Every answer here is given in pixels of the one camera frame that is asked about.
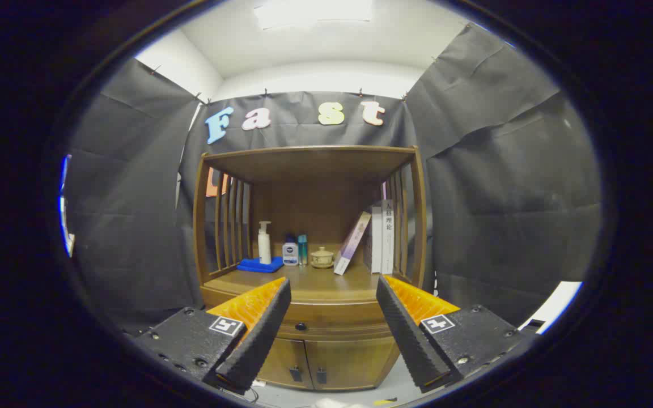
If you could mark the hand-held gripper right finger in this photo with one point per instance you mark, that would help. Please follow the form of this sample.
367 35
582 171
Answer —
408 334

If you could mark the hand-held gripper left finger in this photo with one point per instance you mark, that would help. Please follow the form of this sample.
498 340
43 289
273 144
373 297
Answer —
258 334

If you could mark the wooden drawer with black knob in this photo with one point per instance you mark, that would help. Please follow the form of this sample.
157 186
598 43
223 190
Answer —
338 328

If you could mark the wooden cabinet door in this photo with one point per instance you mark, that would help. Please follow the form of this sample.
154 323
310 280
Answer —
349 362
284 360

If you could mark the wooden countertop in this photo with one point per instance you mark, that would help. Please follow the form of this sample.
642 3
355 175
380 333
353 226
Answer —
315 283

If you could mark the wooden cabinet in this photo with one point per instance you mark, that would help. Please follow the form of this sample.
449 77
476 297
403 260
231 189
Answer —
315 170

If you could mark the blue folded cloth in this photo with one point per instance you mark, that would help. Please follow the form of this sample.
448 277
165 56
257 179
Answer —
258 265

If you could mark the white pump bottle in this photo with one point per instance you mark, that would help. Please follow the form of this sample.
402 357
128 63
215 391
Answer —
264 249

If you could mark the white lotion bottle blue cap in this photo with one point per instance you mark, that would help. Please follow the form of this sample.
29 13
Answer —
290 254

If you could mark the teal bottle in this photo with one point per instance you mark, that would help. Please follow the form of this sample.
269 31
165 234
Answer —
302 249

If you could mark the white book with black print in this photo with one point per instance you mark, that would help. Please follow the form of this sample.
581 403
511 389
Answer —
388 238

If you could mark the beige lidded tea cup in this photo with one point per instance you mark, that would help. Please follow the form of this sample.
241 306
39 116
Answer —
322 258

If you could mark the white crumpled object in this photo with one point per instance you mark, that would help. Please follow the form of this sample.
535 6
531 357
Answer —
329 403

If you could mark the plain white book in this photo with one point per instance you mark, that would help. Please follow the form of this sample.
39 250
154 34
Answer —
376 238

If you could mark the purple and white book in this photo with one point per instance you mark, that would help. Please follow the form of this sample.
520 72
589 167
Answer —
352 243

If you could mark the white appliance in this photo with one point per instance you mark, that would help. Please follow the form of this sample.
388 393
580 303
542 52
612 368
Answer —
553 303

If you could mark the ceiling light panel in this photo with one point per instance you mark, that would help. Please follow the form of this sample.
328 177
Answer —
315 12

